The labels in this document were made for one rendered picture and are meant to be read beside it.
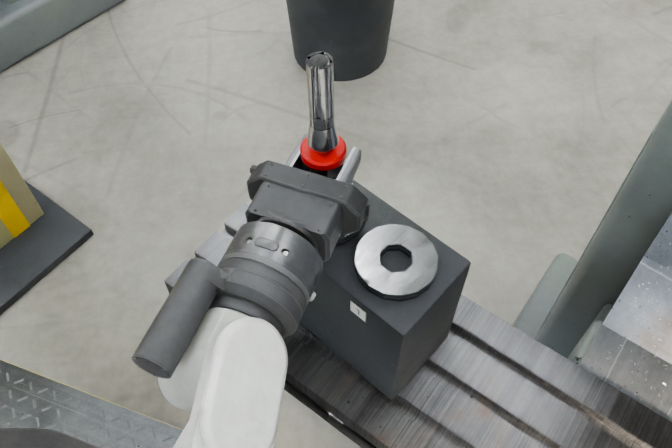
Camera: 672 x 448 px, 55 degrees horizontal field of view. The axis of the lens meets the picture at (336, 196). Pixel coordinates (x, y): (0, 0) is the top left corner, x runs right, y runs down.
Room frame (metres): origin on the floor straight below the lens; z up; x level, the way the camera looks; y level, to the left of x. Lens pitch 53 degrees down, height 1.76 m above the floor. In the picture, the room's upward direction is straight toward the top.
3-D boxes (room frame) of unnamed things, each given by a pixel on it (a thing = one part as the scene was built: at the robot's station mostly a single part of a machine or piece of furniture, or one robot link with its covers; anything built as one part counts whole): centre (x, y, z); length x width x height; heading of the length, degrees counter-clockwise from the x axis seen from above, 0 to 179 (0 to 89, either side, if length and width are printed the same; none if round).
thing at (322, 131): (0.43, 0.01, 1.32); 0.03 x 0.03 x 0.11
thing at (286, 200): (0.34, 0.05, 1.24); 0.13 x 0.12 x 0.10; 70
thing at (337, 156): (0.43, 0.01, 1.26); 0.05 x 0.05 x 0.01
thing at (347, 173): (0.42, -0.01, 1.24); 0.06 x 0.02 x 0.03; 160
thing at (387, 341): (0.40, -0.03, 1.07); 0.22 x 0.12 x 0.20; 48
